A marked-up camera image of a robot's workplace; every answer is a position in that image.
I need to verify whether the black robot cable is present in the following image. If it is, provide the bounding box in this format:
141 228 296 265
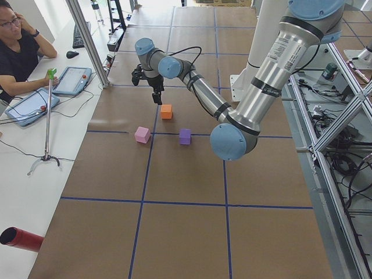
165 46 221 120

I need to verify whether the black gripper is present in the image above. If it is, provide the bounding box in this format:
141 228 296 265
148 76 163 105

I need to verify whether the blue teach pendant near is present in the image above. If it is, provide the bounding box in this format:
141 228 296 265
5 88 49 127

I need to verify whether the person in black shirt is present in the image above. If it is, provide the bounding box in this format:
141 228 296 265
1 1 58 104

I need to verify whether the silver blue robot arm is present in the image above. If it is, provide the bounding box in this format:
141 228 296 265
132 1 345 160

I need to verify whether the purple foam cube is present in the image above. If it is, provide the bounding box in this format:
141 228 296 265
179 128 191 145

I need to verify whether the blue teach pendant far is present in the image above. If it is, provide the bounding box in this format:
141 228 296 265
52 66 92 96

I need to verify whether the green power supply box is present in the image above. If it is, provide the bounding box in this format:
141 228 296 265
321 63 338 80

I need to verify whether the aluminium frame post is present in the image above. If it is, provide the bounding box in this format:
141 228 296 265
66 0 110 88

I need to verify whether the aluminium frame rail right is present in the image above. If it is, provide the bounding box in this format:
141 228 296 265
286 34 372 279

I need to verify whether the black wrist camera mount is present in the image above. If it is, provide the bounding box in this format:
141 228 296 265
131 64 146 86

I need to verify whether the metal reacher grabber tool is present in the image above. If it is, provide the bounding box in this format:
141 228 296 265
27 68 60 176

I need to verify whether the red cylinder tube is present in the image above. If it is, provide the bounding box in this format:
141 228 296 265
1 227 44 252

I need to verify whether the pink foam cube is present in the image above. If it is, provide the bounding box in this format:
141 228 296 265
134 126 151 144

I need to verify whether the black computer mouse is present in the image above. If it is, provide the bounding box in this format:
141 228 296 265
66 51 79 59

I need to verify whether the orange foam cube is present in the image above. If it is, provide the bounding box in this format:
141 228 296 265
160 104 173 120

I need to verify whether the blue teach pendant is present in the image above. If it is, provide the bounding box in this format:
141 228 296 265
5 88 49 127
52 66 92 96

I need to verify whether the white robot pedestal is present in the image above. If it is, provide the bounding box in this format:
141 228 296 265
230 0 288 102

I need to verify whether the bundle of black cables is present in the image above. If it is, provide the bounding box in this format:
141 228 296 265
307 107 372 210

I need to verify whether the black keyboard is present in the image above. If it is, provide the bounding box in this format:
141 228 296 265
72 24 85 49

